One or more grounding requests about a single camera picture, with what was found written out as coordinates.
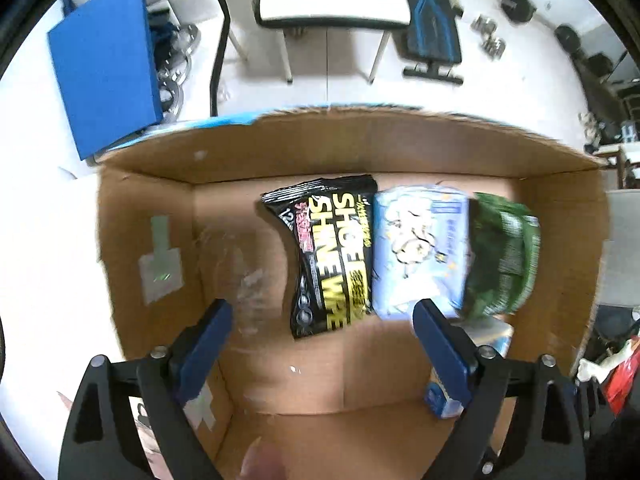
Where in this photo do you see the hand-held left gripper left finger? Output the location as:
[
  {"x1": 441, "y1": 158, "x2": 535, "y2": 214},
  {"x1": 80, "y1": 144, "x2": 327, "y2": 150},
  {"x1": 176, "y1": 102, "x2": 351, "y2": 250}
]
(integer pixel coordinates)
[{"x1": 59, "y1": 299, "x2": 233, "y2": 480}]

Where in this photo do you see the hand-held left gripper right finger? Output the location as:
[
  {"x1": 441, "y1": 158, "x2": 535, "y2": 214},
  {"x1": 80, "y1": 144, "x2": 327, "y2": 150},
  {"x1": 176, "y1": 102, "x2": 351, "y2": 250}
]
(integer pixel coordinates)
[{"x1": 412, "y1": 299, "x2": 587, "y2": 480}]

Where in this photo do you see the blue white tissue packet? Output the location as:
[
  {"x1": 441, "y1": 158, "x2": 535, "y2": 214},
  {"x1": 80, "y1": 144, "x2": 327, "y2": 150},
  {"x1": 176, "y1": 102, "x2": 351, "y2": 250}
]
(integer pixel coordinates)
[{"x1": 424, "y1": 316, "x2": 516, "y2": 420}]

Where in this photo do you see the light blue tissue packet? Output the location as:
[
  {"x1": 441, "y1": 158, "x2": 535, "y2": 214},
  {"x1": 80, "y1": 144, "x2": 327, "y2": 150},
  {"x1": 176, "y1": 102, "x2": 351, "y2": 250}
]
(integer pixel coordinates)
[{"x1": 372, "y1": 185, "x2": 474, "y2": 322}]

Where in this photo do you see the green wipe packet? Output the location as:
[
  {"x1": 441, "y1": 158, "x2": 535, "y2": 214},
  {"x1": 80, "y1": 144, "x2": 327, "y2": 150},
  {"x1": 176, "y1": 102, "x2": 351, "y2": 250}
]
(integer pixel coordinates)
[{"x1": 461, "y1": 192, "x2": 542, "y2": 319}]

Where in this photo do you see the cardboard box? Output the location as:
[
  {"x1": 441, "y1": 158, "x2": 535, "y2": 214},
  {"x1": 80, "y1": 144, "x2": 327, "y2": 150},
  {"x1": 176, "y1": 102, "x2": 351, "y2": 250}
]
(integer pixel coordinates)
[{"x1": 94, "y1": 104, "x2": 610, "y2": 480}]

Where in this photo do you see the black yellow wipe packet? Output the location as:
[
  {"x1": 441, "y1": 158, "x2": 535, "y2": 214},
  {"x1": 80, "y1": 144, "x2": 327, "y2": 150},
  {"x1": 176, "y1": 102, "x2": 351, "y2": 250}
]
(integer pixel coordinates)
[{"x1": 260, "y1": 175, "x2": 379, "y2": 339}]

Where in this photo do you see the red bag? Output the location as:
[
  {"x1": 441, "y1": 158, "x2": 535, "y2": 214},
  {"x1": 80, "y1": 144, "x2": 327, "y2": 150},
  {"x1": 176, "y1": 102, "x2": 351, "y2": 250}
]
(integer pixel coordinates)
[{"x1": 602, "y1": 337, "x2": 640, "y2": 417}]

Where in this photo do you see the stack of chrome weight plates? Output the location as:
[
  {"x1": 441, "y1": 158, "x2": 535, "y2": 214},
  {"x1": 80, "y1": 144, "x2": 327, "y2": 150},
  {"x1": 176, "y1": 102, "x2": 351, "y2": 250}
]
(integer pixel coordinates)
[{"x1": 148, "y1": 9, "x2": 202, "y2": 122}]

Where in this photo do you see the blue foam board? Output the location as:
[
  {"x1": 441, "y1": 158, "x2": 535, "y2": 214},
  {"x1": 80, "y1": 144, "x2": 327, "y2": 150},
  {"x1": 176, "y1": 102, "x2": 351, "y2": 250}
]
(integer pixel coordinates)
[{"x1": 47, "y1": 0, "x2": 166, "y2": 161}]

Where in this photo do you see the chrome dumbbell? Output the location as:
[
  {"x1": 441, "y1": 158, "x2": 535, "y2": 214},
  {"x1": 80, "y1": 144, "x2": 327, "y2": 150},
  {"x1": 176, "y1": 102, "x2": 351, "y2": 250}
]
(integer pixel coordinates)
[{"x1": 471, "y1": 15, "x2": 509, "y2": 59}]

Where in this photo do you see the black blue weight bench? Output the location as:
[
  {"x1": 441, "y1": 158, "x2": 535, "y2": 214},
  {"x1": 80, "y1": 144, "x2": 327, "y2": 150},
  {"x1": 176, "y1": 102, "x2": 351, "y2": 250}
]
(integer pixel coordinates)
[{"x1": 394, "y1": 0, "x2": 466, "y2": 86}]

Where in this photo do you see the black weight plate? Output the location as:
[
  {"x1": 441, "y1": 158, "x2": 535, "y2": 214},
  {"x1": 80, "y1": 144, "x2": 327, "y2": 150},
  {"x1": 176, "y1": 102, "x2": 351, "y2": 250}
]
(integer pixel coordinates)
[
  {"x1": 554, "y1": 25, "x2": 584, "y2": 57},
  {"x1": 500, "y1": 0, "x2": 539, "y2": 24}
]

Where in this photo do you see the black metal tube frame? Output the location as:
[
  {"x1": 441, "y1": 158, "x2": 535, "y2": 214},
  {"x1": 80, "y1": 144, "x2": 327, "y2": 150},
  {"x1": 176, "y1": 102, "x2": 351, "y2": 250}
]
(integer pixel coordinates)
[{"x1": 201, "y1": 0, "x2": 234, "y2": 117}]

